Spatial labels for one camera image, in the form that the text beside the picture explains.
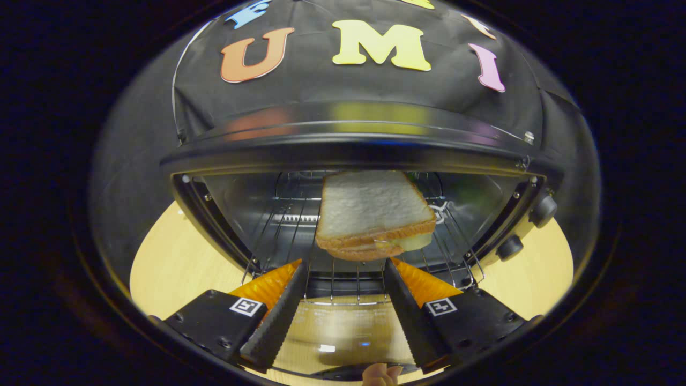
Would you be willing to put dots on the black backdrop cloth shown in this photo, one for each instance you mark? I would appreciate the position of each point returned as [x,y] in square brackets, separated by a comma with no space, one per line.
[321,86]

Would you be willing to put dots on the black toaster oven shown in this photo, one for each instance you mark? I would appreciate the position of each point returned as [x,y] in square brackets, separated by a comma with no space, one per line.
[348,145]

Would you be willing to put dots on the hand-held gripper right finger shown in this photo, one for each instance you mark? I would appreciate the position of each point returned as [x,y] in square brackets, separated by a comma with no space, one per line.
[410,321]

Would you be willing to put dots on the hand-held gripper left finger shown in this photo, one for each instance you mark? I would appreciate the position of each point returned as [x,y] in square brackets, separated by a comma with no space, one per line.
[278,321]

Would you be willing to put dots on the toast sandwich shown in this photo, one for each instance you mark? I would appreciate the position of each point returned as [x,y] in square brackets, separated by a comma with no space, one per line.
[370,203]

